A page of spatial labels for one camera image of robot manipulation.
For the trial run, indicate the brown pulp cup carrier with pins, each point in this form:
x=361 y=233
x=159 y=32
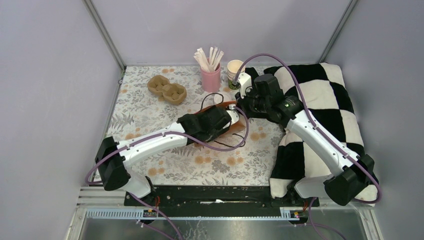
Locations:
x=172 y=93

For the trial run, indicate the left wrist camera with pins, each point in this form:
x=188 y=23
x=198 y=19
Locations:
x=234 y=117

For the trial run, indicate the orange paper bag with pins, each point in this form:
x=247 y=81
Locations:
x=234 y=130

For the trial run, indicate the floral tablecloth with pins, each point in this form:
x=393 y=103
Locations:
x=139 y=112

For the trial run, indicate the pink straw holder cup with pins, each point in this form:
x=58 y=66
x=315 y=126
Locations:
x=211 y=81

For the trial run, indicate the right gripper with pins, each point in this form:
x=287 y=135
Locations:
x=241 y=103

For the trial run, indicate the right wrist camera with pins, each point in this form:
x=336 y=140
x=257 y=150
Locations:
x=243 y=81

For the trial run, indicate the stack of paper cups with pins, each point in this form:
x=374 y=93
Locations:
x=232 y=67

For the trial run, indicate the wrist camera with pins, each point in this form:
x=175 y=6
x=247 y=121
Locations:
x=243 y=81
x=234 y=117

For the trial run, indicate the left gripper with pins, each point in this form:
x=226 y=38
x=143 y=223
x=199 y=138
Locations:
x=206 y=112

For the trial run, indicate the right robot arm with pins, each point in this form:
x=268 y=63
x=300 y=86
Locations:
x=350 y=173

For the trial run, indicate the stack of white lids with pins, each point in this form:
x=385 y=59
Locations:
x=221 y=97

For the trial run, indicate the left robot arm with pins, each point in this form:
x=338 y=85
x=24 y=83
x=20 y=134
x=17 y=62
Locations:
x=115 y=159

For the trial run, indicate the black white checkered pillow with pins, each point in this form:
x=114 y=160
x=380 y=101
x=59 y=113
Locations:
x=326 y=97

